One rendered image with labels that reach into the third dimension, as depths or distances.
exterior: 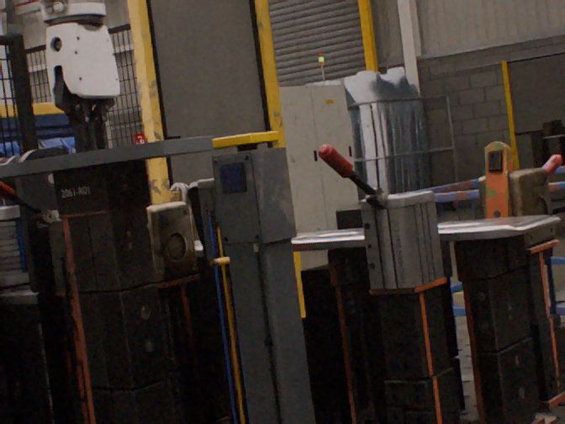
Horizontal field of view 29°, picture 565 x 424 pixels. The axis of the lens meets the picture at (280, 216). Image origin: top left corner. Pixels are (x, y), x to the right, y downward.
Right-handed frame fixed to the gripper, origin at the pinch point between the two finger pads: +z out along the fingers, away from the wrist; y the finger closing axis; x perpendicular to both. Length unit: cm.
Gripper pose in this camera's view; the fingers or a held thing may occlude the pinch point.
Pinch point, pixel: (90, 138)
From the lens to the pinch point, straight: 151.5
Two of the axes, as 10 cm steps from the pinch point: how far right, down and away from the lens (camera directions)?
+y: 4.4, -1.0, 8.9
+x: -8.9, 0.9, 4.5
